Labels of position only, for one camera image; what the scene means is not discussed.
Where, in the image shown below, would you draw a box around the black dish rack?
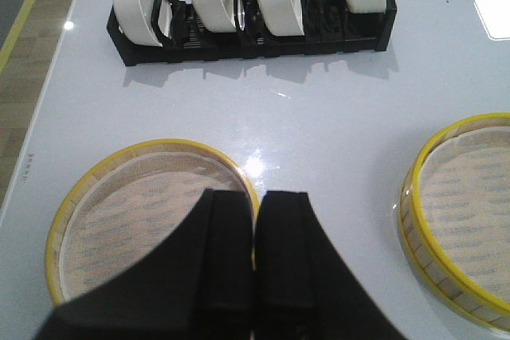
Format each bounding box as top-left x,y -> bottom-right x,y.
107,0 -> 397,66

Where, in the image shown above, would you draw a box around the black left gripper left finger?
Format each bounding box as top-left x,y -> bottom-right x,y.
36,189 -> 253,339

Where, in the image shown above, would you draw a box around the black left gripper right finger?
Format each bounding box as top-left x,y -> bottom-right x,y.
254,191 -> 403,339

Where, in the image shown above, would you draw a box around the bamboo steamer basket yellow rims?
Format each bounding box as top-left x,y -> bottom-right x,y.
398,112 -> 509,333
45,139 -> 260,305

